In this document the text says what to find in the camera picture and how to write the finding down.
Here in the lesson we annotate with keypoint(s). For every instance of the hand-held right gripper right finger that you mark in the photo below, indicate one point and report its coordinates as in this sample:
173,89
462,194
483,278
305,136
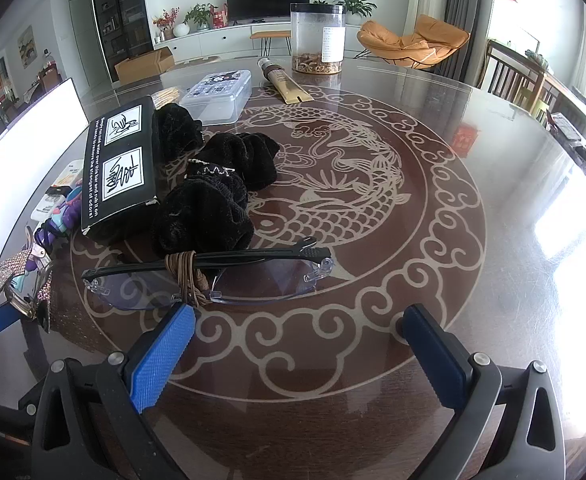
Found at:
433,360

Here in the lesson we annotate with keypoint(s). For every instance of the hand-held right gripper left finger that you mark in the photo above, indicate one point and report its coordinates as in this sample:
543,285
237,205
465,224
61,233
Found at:
165,355

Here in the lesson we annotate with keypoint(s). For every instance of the sparkly bow hair clip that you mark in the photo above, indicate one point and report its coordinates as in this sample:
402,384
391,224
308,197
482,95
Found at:
20,280

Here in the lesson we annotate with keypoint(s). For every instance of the clear glasses with black temples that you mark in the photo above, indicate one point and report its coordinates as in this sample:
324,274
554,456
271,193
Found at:
263,255

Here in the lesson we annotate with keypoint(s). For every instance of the white sunscreen bottle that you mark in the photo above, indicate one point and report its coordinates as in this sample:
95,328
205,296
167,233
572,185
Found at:
55,195

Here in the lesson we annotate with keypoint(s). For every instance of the black velvet scrunchie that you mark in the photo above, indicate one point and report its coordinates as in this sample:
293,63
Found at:
175,127
245,160
203,215

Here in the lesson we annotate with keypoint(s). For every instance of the black box with white labels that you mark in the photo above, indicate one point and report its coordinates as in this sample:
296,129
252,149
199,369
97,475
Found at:
123,170

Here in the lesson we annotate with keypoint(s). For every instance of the white flat panel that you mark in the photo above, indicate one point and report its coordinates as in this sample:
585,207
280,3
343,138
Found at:
23,160

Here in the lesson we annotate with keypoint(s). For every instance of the bag of cotton swabs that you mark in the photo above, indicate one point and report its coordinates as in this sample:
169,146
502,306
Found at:
165,97

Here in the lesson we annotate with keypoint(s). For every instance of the cardboard box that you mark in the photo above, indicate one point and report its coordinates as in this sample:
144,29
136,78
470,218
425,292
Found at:
143,65

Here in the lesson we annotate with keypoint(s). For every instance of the wooden dining chair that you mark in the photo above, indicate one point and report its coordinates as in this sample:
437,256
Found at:
513,72

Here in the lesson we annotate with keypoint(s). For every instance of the white television cabinet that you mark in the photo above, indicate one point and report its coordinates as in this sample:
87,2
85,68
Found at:
223,42

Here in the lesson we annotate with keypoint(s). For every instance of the orange lounge chair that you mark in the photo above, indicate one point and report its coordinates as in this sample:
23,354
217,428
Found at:
413,42

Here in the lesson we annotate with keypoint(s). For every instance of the red berry branches in vase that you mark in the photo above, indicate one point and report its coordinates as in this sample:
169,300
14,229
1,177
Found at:
165,22

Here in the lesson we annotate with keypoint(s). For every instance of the wooden bench with hairpin legs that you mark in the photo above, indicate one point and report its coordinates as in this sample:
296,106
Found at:
270,36

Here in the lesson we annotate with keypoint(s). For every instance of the dark glass bookcase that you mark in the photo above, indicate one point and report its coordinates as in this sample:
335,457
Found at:
120,10

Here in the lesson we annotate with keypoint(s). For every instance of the green potted plant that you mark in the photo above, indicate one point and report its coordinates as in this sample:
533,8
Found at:
199,15

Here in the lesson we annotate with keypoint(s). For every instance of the red gift box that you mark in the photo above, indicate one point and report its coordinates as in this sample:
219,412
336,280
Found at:
219,17

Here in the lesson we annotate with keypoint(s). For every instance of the clear jar with black lid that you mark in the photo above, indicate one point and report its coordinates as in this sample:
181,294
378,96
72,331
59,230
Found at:
318,35

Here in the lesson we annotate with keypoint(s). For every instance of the large leafy potted plant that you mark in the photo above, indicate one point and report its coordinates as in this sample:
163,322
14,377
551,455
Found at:
358,4

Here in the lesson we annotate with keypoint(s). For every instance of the black television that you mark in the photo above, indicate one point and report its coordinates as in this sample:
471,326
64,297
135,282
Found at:
268,0

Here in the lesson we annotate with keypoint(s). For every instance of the framed wall painting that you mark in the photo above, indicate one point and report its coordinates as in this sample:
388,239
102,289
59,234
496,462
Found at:
26,45

